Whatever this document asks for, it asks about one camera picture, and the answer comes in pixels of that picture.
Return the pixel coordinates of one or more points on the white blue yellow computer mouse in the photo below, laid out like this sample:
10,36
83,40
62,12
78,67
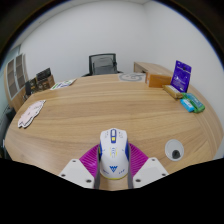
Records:
114,153

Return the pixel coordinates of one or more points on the black leather armchair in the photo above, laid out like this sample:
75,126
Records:
6,130

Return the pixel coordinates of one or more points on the black mesh office chair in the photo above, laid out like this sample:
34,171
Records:
101,56

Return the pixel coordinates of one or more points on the small brown cardboard box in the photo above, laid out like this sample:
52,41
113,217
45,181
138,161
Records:
31,86

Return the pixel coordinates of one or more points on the orange wooden box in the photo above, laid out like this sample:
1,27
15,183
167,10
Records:
159,81

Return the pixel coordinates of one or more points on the wooden shelf unit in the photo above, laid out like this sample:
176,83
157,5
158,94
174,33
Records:
16,76

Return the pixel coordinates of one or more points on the large brown open cardboard box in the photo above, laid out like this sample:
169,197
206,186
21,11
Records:
45,80

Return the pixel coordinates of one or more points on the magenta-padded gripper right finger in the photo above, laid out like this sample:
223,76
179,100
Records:
144,166

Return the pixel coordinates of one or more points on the blue small box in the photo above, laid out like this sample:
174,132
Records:
187,105

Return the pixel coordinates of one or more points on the pink pig-shaped mouse pad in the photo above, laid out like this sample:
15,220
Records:
30,114

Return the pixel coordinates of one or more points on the pale yellow small box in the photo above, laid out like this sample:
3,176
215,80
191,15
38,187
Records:
172,91

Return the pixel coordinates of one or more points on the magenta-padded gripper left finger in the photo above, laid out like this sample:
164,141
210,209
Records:
81,168

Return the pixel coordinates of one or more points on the wooden side desk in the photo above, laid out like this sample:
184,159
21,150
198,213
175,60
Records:
150,68

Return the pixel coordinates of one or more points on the round white flat disc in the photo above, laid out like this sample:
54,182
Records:
131,77

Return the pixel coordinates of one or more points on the purple standing card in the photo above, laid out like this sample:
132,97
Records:
181,76

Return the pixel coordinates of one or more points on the green small box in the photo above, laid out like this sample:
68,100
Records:
196,103

